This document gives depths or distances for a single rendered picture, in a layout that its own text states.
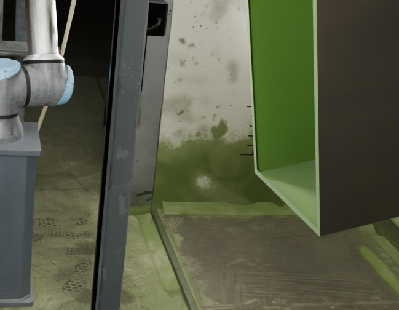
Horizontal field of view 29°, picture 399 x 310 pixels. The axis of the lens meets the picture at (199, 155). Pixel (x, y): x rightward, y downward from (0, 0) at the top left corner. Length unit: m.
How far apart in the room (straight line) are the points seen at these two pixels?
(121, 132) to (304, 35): 1.72
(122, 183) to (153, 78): 2.01
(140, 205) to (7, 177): 1.13
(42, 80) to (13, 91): 0.11
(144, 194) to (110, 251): 2.12
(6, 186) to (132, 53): 1.41
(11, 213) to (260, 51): 1.15
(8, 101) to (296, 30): 1.17
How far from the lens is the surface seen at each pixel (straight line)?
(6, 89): 2.80
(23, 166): 2.82
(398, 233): 3.79
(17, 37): 3.70
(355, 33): 2.59
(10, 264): 2.99
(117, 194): 1.62
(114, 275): 1.71
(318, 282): 3.39
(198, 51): 3.60
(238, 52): 3.65
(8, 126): 2.84
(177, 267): 3.32
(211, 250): 3.49
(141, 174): 3.75
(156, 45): 3.56
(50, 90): 2.85
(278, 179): 3.23
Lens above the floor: 1.65
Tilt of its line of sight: 20 degrees down
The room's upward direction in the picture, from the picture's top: 7 degrees clockwise
